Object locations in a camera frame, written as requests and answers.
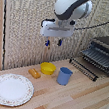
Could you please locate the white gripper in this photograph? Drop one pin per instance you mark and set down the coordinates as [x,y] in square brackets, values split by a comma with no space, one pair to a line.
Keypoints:
[56,29]

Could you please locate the yellow bowl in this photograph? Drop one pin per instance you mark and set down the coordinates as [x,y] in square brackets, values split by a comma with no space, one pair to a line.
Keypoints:
[47,68]

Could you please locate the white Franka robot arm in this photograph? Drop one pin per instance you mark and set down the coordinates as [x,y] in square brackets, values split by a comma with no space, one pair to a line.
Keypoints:
[70,5]

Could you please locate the blue plastic cup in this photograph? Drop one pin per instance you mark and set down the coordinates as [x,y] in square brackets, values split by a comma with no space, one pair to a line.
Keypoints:
[64,76]

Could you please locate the orange bread piece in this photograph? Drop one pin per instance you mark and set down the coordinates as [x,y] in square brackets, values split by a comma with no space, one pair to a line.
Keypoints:
[34,73]

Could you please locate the black oven rack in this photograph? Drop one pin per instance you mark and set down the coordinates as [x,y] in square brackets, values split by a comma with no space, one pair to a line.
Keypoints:
[83,69]

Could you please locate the black toaster oven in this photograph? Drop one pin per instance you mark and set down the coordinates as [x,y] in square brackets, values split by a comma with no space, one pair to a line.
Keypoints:
[103,54]

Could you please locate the white floral-rimmed plate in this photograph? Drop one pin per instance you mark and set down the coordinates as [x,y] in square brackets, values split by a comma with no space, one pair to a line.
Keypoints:
[11,89]

